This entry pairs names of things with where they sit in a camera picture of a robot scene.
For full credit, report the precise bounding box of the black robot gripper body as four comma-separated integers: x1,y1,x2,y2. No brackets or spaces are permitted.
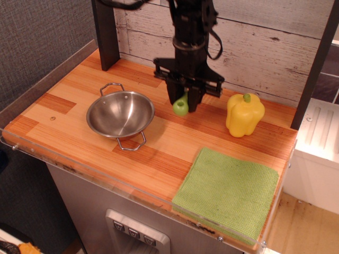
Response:
153,43,225,97

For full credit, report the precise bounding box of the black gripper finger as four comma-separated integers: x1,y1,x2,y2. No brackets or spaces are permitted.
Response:
188,86,206,113
166,78,186,105

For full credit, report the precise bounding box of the green handled grey spatula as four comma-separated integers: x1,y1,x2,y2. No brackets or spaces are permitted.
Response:
172,90,189,116

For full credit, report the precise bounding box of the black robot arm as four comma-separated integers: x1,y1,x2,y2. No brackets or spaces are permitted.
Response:
153,1,225,112

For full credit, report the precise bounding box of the yellow toy bell pepper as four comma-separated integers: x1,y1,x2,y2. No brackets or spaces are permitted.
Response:
226,93,265,138

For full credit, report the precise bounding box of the green knitted cloth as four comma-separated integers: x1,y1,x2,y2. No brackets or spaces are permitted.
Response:
172,148,279,246

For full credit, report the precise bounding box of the clear acrylic table guard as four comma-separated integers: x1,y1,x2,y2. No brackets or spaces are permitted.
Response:
1,41,297,253

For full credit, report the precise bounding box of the white toy sink unit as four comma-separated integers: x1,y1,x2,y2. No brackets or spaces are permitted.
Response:
283,99,338,213

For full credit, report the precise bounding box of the silver toy dispenser panel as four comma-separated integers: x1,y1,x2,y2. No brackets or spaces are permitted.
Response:
105,209,171,253

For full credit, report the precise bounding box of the orange object bottom left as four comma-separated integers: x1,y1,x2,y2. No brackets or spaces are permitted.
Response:
18,242,41,254

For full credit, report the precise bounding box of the small steel bowl with handles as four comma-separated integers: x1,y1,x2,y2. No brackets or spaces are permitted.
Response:
86,83,155,151

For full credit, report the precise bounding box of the dark right shelf post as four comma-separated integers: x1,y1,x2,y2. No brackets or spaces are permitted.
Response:
290,0,338,130

